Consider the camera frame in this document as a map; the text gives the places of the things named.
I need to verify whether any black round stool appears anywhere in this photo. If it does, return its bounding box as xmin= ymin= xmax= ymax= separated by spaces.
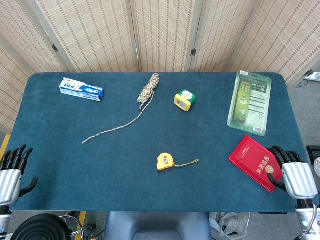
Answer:
xmin=11 ymin=214 xmax=97 ymax=240

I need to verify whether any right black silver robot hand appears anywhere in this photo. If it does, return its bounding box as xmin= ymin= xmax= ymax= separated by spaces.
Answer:
xmin=266 ymin=146 xmax=319 ymax=200

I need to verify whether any clear plastic bag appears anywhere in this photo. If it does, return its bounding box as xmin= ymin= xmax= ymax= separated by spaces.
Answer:
xmin=209 ymin=211 xmax=251 ymax=238

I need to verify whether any bamboo folding screen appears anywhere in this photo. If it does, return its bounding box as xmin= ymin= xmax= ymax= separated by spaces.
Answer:
xmin=0 ymin=0 xmax=320 ymax=136

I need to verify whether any black box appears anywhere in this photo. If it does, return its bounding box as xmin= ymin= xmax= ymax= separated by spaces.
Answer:
xmin=306 ymin=145 xmax=320 ymax=176

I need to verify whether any white power strip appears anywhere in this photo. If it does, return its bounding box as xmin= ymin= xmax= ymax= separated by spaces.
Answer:
xmin=303 ymin=69 xmax=320 ymax=82

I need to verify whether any green blister pack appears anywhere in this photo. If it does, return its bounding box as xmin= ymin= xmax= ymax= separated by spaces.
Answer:
xmin=226 ymin=70 xmax=273 ymax=137

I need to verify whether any small yellow green box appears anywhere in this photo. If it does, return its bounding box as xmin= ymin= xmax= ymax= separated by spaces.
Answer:
xmin=173 ymin=88 xmax=196 ymax=112

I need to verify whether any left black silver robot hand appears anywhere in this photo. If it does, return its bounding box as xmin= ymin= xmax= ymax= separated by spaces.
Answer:
xmin=0 ymin=144 xmax=39 ymax=207

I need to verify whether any blue white toothpaste box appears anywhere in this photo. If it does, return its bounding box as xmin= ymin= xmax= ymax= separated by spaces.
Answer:
xmin=59 ymin=77 xmax=105 ymax=103

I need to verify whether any beige braided rope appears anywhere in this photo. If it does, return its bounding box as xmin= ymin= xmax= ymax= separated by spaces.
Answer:
xmin=81 ymin=73 xmax=160 ymax=145

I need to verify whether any blue grey robot torso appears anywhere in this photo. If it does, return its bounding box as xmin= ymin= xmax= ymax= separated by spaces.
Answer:
xmin=104 ymin=211 xmax=212 ymax=240

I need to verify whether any red booklet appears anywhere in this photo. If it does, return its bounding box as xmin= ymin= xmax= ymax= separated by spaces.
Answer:
xmin=228 ymin=135 xmax=285 ymax=194

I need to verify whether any blue felt table mat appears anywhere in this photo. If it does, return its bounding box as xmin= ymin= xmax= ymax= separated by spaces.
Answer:
xmin=7 ymin=72 xmax=310 ymax=214

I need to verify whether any yellow tape measure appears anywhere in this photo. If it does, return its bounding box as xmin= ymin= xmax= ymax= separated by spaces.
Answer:
xmin=156 ymin=152 xmax=200 ymax=172

